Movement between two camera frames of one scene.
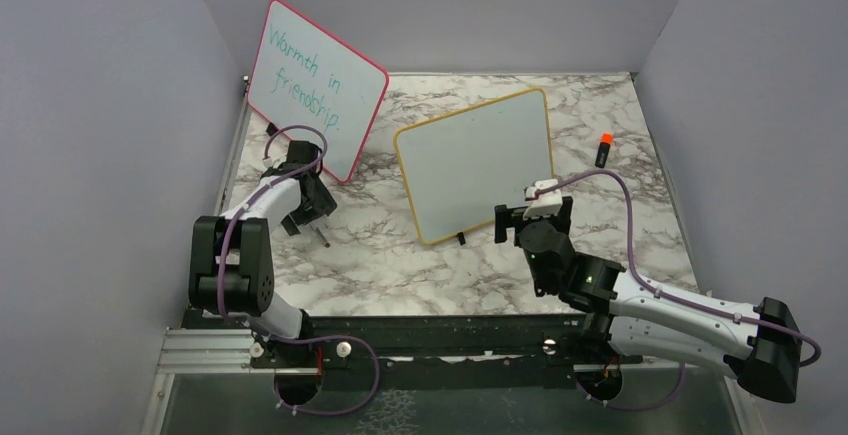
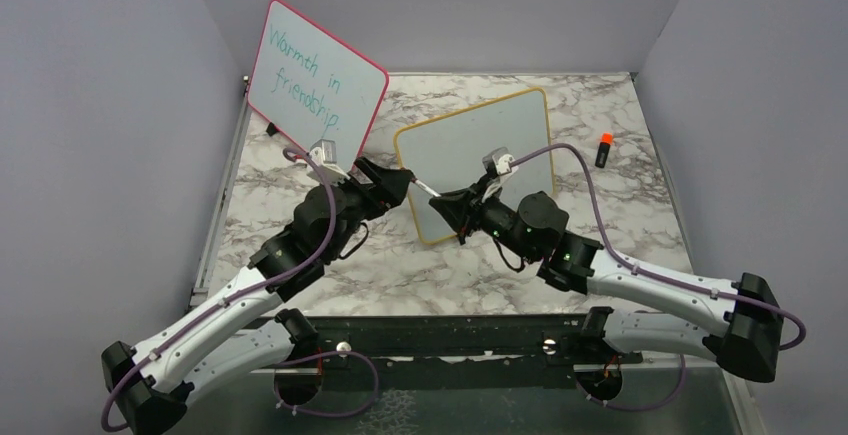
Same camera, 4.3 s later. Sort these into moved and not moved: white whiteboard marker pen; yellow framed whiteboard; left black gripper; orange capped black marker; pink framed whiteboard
Moved: left black gripper; white whiteboard marker pen
Not moved: orange capped black marker; pink framed whiteboard; yellow framed whiteboard
